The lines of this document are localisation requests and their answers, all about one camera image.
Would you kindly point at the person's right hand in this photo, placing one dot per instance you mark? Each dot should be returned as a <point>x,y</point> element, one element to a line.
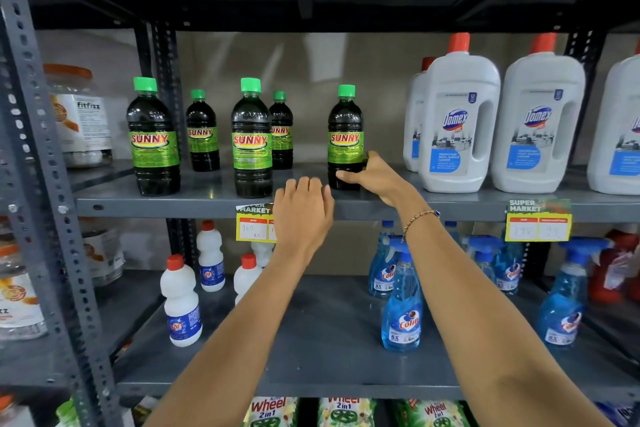
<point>382,181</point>

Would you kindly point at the person's left hand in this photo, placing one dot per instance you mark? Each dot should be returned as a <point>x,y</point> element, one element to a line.
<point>302,216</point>

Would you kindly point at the person's right thumb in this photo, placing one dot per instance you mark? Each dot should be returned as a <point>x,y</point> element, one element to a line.
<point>352,175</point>

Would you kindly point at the person's left fingers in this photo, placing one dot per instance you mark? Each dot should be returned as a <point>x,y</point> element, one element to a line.
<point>303,187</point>

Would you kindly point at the dark cleaner bottle green cap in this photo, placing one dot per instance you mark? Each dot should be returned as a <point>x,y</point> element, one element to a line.
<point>283,134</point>
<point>345,134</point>
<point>202,134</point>
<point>153,141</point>
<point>251,141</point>

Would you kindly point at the person's left forearm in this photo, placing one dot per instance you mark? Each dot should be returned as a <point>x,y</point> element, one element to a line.
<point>240,341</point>

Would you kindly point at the person's right forearm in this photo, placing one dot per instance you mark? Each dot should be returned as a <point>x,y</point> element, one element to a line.
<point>475,316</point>

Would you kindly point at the yellow price tag green header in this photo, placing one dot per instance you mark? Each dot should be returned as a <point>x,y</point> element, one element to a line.
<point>254,224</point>
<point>538,224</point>

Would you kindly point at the small white bottle red cap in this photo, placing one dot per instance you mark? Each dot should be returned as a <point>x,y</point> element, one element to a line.
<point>210,261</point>
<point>261,251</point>
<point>246,276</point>
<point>181,306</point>

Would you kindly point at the white cleaner jug red cap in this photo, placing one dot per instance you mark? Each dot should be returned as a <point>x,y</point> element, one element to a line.
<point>457,126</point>
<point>414,116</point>
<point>617,131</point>
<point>535,126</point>

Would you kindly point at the blue glass cleaner spray bottle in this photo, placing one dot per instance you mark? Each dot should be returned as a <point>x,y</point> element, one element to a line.
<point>381,271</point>
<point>509,271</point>
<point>562,306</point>
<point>484,254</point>
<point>402,311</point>

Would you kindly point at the grey metal shelf rack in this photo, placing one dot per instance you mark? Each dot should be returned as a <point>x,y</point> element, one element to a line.
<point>320,336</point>

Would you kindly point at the green white detergent packet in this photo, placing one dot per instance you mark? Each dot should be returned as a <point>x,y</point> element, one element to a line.
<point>272,414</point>
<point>346,414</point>
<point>432,415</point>

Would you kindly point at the grey slotted side rack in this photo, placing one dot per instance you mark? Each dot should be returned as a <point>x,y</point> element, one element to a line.
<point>40,141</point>

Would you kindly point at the red spray bottle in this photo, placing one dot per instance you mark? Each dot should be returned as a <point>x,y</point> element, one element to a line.
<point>612,271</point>

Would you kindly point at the blue detergent packet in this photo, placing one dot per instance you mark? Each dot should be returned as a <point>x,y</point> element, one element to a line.
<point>617,414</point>

